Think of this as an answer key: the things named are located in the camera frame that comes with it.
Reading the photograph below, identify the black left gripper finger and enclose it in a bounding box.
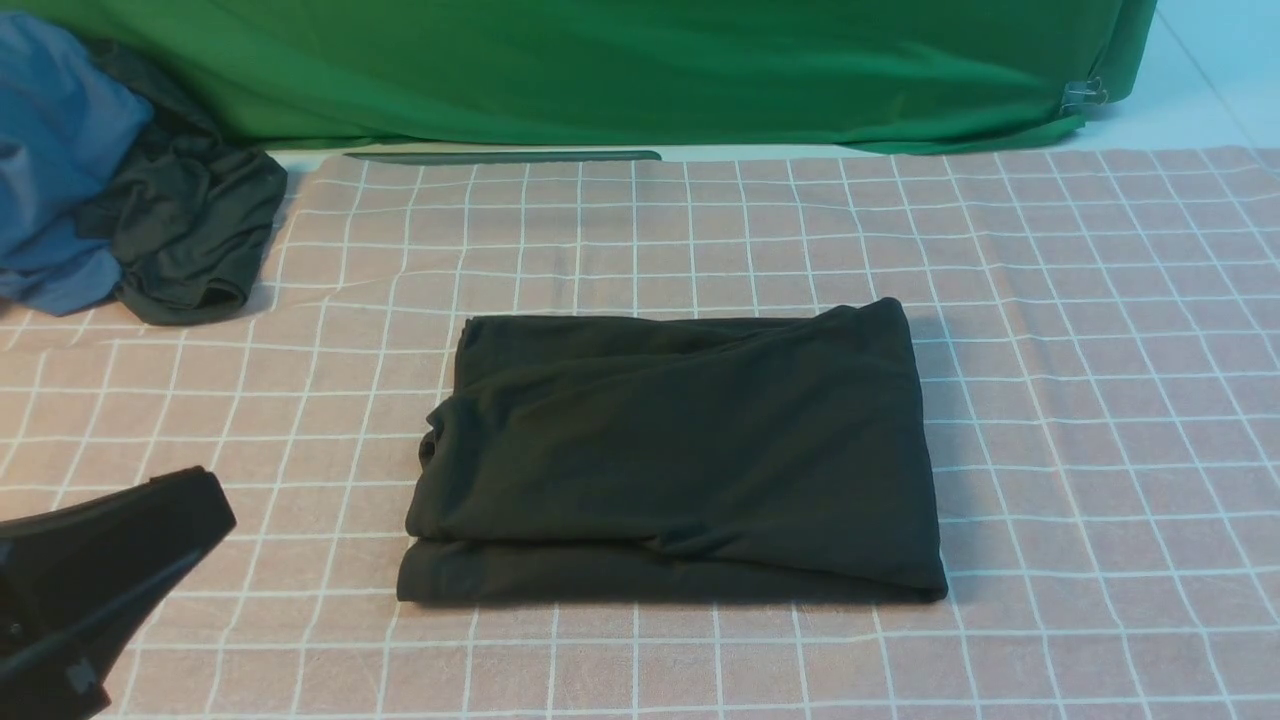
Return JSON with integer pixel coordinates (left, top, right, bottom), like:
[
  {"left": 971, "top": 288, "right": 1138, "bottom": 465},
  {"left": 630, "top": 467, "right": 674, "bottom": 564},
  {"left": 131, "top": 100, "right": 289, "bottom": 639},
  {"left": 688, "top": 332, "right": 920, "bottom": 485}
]
[
  {"left": 1, "top": 466, "right": 237, "bottom": 691},
  {"left": 1, "top": 659, "right": 111, "bottom": 719}
]

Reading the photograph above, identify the gray long sleeve shirt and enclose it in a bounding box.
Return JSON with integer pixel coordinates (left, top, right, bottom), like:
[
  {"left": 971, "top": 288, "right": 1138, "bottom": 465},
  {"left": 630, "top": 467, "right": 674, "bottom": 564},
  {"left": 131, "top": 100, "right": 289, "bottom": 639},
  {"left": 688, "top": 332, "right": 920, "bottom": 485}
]
[{"left": 396, "top": 299, "right": 948, "bottom": 607}]

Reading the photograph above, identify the dark gray crumpled garment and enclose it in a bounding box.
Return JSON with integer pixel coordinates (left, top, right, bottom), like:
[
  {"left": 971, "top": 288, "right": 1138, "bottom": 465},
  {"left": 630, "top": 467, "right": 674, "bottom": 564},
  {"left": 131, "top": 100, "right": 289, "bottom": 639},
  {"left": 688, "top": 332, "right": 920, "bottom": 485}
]
[{"left": 73, "top": 40, "right": 288, "bottom": 325}]

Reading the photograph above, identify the blue garment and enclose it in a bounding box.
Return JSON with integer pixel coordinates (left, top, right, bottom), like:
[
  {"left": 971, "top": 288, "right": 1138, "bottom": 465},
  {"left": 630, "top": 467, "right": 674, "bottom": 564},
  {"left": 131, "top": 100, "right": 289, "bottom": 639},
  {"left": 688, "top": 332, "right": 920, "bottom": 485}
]
[{"left": 1, "top": 12, "right": 154, "bottom": 316}]

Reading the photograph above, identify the green backdrop cloth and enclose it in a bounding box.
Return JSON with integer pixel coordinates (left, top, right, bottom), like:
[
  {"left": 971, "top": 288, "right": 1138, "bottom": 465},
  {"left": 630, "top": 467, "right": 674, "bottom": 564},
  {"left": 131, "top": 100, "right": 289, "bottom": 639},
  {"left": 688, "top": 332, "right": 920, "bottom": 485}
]
[{"left": 3, "top": 1, "right": 1156, "bottom": 155}]

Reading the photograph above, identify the pink checkered tablecloth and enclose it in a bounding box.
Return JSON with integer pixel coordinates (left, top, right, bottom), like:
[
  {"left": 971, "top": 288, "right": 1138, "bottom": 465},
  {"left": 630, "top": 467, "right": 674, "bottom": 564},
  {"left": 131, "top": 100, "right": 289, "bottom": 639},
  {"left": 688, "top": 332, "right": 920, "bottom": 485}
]
[{"left": 1, "top": 147, "right": 1279, "bottom": 719}]

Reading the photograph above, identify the silver binder clip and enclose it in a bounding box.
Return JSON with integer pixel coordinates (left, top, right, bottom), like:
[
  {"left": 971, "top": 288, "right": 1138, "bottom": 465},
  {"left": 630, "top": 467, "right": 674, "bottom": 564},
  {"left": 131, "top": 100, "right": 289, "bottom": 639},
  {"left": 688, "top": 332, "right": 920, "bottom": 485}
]
[{"left": 1059, "top": 77, "right": 1110, "bottom": 117}]

